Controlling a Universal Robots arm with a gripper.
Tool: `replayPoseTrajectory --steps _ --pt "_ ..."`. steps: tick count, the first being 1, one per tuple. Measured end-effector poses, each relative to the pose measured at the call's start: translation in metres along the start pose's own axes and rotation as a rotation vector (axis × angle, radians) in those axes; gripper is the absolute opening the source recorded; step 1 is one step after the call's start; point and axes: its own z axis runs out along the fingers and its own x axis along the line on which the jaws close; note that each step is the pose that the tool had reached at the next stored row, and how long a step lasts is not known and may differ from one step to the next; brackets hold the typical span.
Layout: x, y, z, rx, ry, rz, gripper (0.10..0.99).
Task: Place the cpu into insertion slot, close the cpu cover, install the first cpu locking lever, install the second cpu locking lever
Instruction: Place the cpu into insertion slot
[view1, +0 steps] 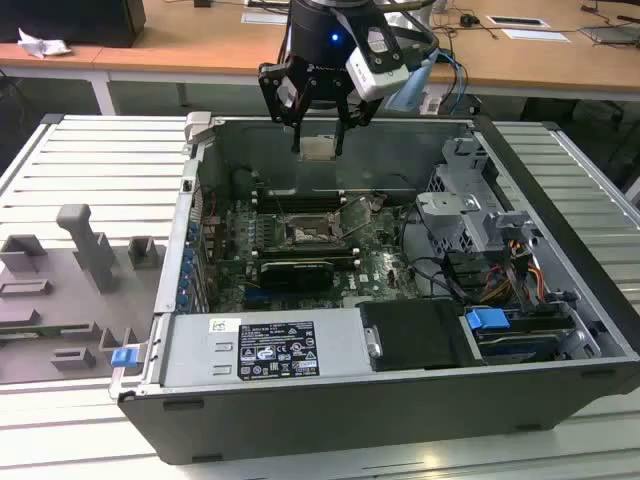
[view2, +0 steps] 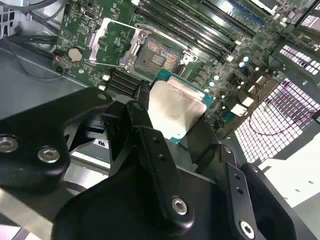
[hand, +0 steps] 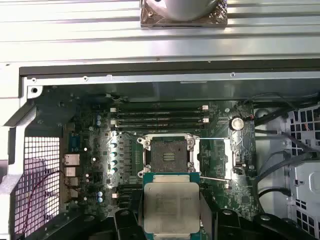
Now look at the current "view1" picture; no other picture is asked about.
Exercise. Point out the black RAM slot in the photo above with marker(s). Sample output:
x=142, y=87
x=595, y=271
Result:
x=310, y=257
x=300, y=248
x=300, y=196
x=300, y=206

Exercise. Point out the wooden office desk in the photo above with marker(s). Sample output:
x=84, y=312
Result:
x=50, y=60
x=200, y=40

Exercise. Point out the silver CPU plate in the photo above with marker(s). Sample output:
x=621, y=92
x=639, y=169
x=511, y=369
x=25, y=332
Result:
x=317, y=149

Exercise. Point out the blue case latch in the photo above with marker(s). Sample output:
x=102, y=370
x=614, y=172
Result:
x=123, y=358

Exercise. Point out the grey case latch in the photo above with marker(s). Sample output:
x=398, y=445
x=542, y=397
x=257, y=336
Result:
x=197, y=125

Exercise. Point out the white paper sheet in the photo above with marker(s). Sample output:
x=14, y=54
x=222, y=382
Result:
x=537, y=35

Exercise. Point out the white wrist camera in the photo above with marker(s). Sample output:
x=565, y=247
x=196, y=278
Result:
x=372, y=75

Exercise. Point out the black graphics card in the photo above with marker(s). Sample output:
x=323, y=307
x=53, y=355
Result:
x=295, y=277

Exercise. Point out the CPU socket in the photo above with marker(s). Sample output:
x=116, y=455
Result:
x=312, y=235

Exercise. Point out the black computer mouse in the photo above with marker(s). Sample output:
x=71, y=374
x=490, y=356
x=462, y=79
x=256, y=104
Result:
x=469, y=20

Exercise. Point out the crumpled white paper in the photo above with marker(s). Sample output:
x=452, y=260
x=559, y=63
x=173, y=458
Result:
x=42, y=46

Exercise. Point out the grey parts rack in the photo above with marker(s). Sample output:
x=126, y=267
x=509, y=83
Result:
x=60, y=310

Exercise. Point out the black desktop box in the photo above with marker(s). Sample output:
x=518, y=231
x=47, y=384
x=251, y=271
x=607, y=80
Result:
x=75, y=20

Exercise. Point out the grey power supply unit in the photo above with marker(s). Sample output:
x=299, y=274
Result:
x=200, y=350

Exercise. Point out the green motherboard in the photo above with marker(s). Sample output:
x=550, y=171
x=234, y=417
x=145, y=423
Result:
x=385, y=270

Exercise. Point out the black grey PC case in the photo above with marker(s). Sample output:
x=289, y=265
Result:
x=350, y=425

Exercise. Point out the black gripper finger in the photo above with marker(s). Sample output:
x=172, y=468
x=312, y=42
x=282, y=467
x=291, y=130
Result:
x=360, y=116
x=270, y=95

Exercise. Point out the hard disk in blue carrier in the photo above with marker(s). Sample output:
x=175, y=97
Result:
x=485, y=320

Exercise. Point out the grey metal drive cage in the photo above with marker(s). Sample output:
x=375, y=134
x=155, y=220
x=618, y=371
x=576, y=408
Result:
x=450, y=225

